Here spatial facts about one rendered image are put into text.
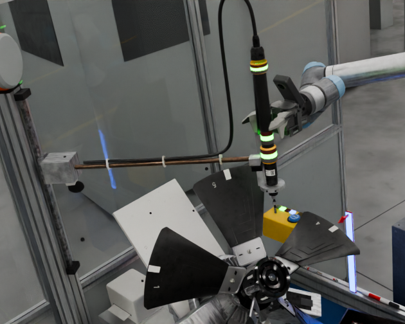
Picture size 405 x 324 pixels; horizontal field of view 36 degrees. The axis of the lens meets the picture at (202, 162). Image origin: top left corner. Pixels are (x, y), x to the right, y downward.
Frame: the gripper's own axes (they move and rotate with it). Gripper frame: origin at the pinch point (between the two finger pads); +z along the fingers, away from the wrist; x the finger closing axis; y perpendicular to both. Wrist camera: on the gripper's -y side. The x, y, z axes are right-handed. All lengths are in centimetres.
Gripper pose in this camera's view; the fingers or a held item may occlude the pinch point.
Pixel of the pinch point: (257, 122)
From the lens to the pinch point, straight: 164.5
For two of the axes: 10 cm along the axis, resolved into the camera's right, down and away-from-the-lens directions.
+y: 1.5, 8.9, 4.3
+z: -7.1, 4.0, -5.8
